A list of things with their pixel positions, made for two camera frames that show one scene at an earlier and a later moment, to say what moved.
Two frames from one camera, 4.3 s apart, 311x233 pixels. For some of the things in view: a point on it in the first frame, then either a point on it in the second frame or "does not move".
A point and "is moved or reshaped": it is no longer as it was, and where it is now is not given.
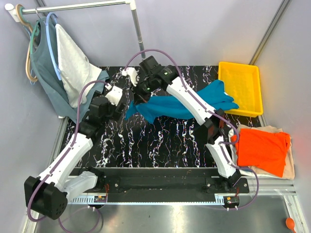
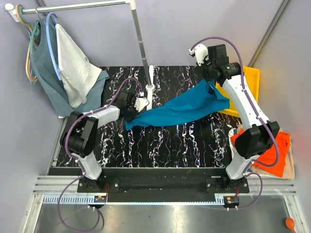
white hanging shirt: [74, 66] does not move
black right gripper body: [144, 89] to [206, 68]
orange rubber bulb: [290, 224] does not move
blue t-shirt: [212, 91] is moved or reshaped
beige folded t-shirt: [289, 170] does not move
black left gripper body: [113, 114] to [132, 112]
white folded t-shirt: [233, 148] does not move
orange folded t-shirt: [265, 149] does not move
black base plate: [188, 184] does not move
